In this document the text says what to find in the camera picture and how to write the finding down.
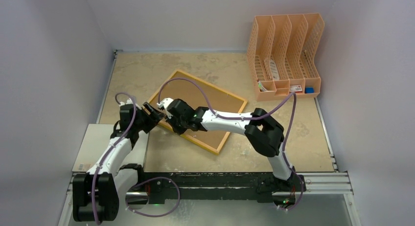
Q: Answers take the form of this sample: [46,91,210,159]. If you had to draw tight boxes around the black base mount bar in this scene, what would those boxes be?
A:
[127,172,306,206]

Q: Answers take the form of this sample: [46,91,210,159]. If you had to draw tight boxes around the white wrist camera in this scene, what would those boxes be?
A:
[157,98,174,118]
[118,98,136,107]

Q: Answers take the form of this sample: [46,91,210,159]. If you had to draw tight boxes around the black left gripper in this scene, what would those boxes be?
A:
[133,103,165,133]

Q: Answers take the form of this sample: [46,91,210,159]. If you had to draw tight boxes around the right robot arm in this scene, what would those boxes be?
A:
[157,98,294,190]

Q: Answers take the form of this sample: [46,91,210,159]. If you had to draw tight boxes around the yellow wooden picture frame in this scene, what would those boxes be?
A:
[147,69,249,156]

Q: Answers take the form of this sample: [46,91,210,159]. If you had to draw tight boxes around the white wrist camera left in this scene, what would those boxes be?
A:
[118,98,136,107]

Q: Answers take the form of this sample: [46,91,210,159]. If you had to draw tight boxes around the orange plastic file organizer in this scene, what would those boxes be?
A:
[247,13,324,101]

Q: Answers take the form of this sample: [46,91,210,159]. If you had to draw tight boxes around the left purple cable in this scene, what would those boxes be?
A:
[91,92,181,225]

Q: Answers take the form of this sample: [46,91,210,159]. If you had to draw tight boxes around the blue small object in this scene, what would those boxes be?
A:
[304,87,315,94]

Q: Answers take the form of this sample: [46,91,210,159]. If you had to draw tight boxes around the red white small box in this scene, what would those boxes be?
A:
[289,85,303,93]

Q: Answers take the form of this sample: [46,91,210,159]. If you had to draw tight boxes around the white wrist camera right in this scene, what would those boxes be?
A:
[157,98,174,118]

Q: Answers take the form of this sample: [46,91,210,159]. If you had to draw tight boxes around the white label card in organizer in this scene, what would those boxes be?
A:
[265,58,280,81]

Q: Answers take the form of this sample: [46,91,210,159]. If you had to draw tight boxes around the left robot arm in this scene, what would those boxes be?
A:
[72,102,164,224]

